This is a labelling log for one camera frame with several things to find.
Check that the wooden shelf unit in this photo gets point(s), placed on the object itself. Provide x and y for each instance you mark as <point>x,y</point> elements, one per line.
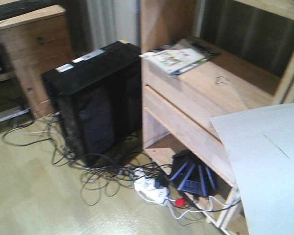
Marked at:
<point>176,111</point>

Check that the grey curtain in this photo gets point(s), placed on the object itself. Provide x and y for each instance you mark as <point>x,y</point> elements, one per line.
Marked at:
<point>93,24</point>

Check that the white paper sheet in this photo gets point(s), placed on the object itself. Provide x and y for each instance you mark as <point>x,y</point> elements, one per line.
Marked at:
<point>260,148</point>

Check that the magazine on shelf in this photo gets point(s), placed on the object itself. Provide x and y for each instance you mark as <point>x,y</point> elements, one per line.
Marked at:
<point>176,59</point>

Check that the wooden drawer cabinet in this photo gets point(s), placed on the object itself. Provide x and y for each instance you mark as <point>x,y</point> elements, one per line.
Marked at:
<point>36,42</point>

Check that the black computer tower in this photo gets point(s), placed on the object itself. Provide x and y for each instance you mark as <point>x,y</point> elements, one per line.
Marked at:
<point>99,99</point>

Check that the black blue router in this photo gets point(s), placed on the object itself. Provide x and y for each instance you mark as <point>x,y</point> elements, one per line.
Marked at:
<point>190,174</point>

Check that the white power strip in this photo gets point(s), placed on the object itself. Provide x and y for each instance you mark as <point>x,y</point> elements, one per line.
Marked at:
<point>147,187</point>

